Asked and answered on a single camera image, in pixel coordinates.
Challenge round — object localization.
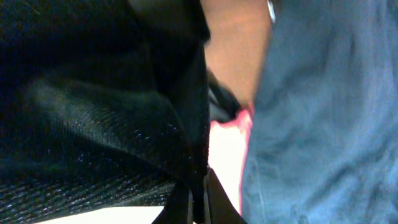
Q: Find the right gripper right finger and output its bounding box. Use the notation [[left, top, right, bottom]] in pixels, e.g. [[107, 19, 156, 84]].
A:
[[203, 167, 247, 224]]

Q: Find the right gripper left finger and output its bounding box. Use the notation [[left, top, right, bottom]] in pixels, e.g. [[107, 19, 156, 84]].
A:
[[152, 182, 193, 224]]

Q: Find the black red jacket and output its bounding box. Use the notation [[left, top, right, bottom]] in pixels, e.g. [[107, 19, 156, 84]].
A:
[[207, 71, 253, 213]]

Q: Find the blue denim garment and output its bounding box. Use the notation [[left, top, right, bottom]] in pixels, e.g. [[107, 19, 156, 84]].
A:
[[241, 0, 397, 223]]

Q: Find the black sparkly skirt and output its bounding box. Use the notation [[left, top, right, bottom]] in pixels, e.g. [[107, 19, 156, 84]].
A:
[[1, 0, 210, 223]]

